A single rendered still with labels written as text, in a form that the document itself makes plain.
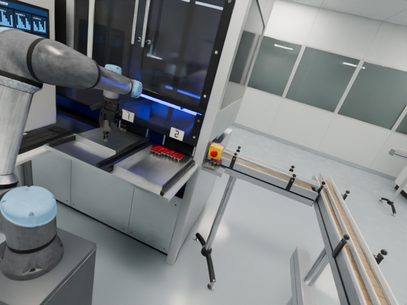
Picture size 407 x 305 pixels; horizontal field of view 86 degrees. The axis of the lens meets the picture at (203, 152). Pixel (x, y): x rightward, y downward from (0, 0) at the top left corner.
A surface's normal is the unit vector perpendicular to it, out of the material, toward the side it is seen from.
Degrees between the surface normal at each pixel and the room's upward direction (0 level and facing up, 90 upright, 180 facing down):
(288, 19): 90
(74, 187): 90
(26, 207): 7
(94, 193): 90
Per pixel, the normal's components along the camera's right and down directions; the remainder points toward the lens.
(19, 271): 0.25, 0.16
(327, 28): -0.31, 0.31
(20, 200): 0.37, -0.84
